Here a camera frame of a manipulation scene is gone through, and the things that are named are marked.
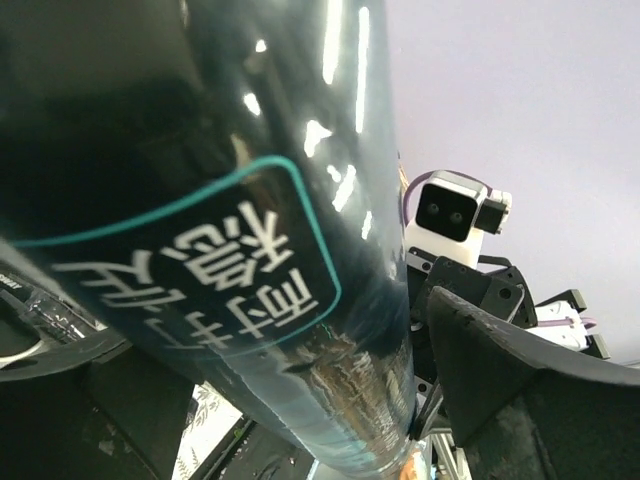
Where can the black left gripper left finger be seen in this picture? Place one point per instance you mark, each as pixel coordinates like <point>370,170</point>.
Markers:
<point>98,408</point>

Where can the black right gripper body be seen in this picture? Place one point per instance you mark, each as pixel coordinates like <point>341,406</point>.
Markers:
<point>448,303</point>

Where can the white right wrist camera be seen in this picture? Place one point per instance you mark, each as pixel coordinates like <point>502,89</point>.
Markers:
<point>447,214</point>

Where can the floral patterned table mat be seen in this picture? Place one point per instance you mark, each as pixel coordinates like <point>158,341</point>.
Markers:
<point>209,419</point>

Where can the black shuttlecock tube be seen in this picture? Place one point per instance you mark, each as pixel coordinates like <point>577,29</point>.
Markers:
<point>218,182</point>

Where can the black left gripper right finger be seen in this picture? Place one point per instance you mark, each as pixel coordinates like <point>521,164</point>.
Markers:
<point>522,407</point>

